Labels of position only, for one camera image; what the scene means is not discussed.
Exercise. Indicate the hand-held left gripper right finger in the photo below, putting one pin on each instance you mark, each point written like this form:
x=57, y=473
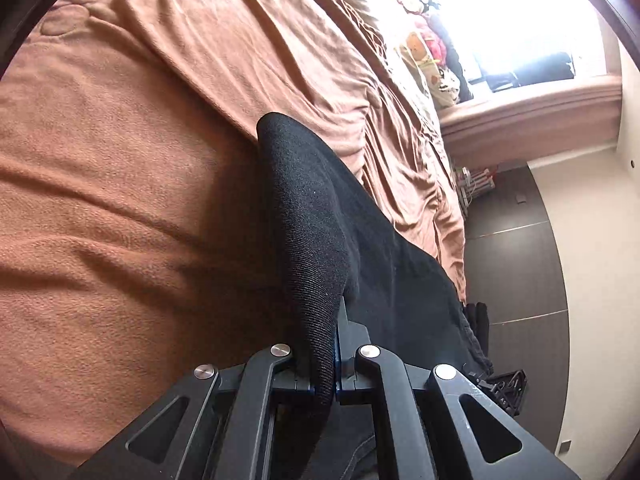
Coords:
x=347, y=375

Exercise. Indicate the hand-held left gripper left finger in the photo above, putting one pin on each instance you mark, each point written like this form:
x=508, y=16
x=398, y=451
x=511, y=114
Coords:
x=300, y=382

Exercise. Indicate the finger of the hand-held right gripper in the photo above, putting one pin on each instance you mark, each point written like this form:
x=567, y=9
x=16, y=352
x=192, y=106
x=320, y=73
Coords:
x=507, y=390

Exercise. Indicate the black pants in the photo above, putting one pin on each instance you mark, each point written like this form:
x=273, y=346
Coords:
x=310, y=210

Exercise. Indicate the pile of dark clothes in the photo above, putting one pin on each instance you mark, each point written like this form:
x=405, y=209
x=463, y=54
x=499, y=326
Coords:
x=477, y=325

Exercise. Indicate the brown window sill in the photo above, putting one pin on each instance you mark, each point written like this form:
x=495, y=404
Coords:
x=525, y=120

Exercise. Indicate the brown blanket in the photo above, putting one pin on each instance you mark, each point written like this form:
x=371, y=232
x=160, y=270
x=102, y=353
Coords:
x=125, y=160

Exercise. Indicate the cow print plush toy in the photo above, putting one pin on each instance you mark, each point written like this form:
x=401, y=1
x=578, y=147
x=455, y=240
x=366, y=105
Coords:
x=442, y=87

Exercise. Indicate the black case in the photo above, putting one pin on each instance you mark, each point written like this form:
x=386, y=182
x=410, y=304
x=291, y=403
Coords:
x=545, y=65

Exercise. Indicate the bear print cushion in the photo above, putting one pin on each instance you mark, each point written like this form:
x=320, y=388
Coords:
x=415, y=47

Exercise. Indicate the pink plush toy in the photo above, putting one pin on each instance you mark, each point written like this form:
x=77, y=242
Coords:
x=432, y=42

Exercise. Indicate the window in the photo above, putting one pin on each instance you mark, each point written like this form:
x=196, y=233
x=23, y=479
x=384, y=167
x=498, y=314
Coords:
x=510, y=10

